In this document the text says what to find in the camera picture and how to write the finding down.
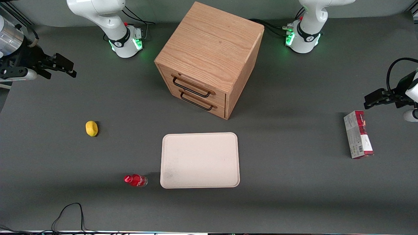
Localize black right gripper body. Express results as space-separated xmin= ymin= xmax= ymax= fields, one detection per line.
xmin=0 ymin=44 xmax=55 ymax=80

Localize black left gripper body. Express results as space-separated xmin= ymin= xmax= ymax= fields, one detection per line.
xmin=385 ymin=70 xmax=418 ymax=109

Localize red coke bottle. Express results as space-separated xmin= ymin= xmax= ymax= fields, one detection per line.
xmin=123 ymin=174 xmax=148 ymax=188

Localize beige plastic tray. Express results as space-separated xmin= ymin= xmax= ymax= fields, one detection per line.
xmin=160 ymin=132 xmax=240 ymax=189

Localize red and grey carton box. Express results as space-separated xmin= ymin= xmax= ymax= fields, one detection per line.
xmin=344 ymin=110 xmax=374 ymax=160

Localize yellow lemon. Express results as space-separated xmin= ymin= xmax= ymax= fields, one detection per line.
xmin=86 ymin=121 xmax=99 ymax=137

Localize wooden drawer front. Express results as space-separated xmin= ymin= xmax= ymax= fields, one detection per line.
xmin=163 ymin=86 xmax=226 ymax=119
xmin=158 ymin=64 xmax=227 ymax=108

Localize wooden drawer cabinet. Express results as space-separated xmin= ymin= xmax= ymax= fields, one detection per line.
xmin=154 ymin=1 xmax=265 ymax=120

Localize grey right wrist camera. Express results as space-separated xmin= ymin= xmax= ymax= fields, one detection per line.
xmin=0 ymin=68 xmax=38 ymax=82

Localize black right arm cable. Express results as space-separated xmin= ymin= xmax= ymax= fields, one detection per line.
xmin=20 ymin=20 xmax=40 ymax=48

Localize black left gripper cable loop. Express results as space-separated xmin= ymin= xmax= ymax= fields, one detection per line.
xmin=386 ymin=57 xmax=418 ymax=92

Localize aluminium frame rail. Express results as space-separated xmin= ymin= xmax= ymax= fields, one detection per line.
xmin=0 ymin=3 xmax=34 ymax=27

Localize black right arm base cables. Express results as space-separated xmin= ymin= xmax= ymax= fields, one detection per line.
xmin=122 ymin=6 xmax=156 ymax=42

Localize black arm base cables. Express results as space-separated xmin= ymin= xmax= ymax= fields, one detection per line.
xmin=249 ymin=7 xmax=306 ymax=37
xmin=122 ymin=6 xmax=156 ymax=42

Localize black metal drawer handle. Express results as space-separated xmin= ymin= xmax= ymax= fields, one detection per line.
xmin=172 ymin=75 xmax=216 ymax=98
xmin=179 ymin=89 xmax=218 ymax=111

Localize black left arm base cables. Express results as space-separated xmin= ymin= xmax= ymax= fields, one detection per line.
xmin=249 ymin=7 xmax=306 ymax=37

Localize black cable at table edge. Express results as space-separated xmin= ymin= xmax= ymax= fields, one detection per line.
xmin=0 ymin=202 xmax=98 ymax=235

